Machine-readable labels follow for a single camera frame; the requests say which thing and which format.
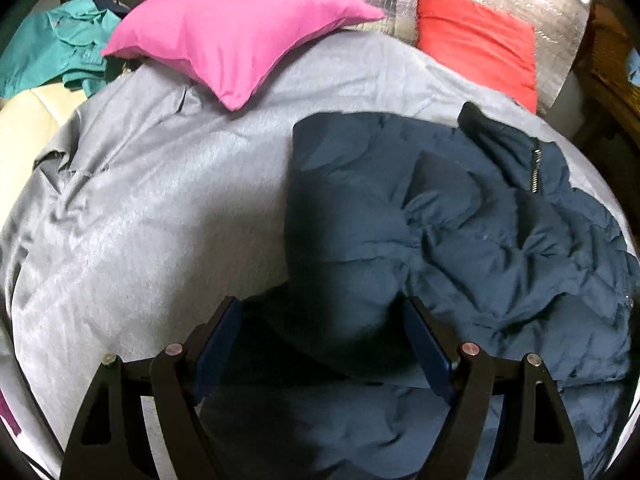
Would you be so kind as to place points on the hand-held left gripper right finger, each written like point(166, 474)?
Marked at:
point(430, 345)

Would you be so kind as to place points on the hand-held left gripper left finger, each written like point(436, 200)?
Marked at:
point(220, 340)

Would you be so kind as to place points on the navy puffer jacket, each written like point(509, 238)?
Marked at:
point(450, 240)

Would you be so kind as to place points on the grey bed sheet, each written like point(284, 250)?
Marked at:
point(150, 200)

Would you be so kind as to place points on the magenta cloth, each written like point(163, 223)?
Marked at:
point(10, 412)

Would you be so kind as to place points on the red pillow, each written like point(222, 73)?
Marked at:
point(470, 45)

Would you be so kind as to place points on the pink pillow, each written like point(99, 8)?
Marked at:
point(235, 30)

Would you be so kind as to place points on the wooden table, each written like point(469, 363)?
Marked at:
point(610, 90)

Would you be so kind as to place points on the teal shirt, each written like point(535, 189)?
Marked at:
point(55, 45)

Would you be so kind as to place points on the silver foil insulation panel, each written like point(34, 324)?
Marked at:
point(550, 15)

